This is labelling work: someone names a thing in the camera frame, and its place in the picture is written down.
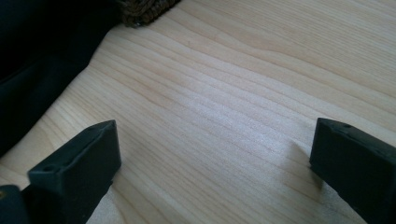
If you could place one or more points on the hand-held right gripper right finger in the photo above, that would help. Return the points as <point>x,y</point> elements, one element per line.
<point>358,168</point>

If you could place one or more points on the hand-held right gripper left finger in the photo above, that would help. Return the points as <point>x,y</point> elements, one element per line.
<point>81,165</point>

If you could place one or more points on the dark cloth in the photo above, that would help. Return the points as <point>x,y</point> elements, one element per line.
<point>40,62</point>

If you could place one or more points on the brown knitted cloth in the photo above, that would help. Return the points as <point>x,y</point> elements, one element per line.
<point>143,11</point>

